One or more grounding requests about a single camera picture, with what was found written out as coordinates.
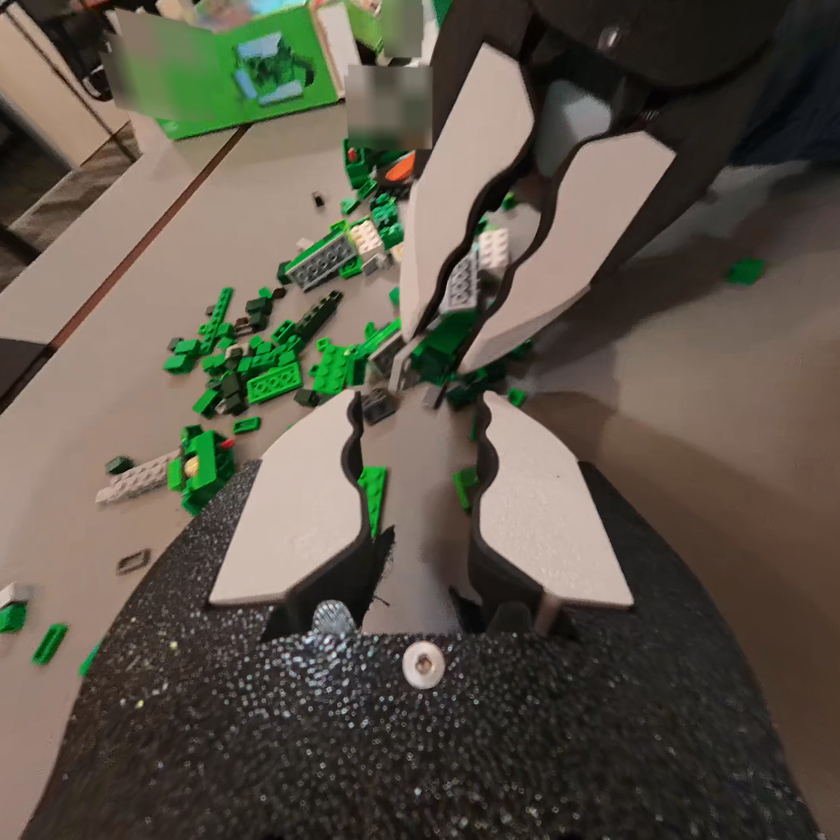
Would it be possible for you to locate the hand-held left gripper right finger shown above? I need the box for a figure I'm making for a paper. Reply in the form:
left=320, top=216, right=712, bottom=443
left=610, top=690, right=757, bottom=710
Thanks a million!
left=449, top=390, right=635, bottom=636

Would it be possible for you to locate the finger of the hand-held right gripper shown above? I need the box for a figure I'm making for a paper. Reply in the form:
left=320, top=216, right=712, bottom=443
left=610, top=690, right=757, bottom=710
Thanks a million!
left=457, top=130, right=678, bottom=376
left=399, top=42, right=538, bottom=343

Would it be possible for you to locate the green toy box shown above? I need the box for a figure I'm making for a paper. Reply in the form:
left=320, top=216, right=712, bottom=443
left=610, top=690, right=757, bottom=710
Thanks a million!
left=157, top=7, right=345, bottom=142

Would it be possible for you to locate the person's right forearm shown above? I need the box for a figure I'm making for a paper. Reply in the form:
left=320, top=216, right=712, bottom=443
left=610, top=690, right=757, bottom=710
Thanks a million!
left=725, top=0, right=840, bottom=173

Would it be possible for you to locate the grey desk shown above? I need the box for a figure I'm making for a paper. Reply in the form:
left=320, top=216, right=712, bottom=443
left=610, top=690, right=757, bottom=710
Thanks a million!
left=0, top=108, right=840, bottom=840

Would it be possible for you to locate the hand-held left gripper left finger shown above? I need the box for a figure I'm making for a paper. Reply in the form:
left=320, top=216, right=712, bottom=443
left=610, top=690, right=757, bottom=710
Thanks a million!
left=209, top=390, right=396, bottom=641

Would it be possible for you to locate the pile of toy bricks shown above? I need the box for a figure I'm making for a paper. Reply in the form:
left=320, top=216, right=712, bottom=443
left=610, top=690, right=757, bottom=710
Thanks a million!
left=0, top=134, right=767, bottom=680

